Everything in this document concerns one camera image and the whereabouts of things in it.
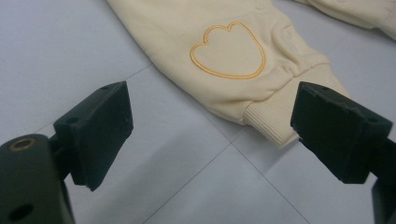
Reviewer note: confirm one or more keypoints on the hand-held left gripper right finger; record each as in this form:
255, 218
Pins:
336, 133

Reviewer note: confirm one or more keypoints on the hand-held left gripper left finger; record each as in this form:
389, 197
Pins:
99, 133

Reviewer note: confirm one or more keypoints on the cream garment with ribbed cuffs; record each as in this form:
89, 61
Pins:
186, 37

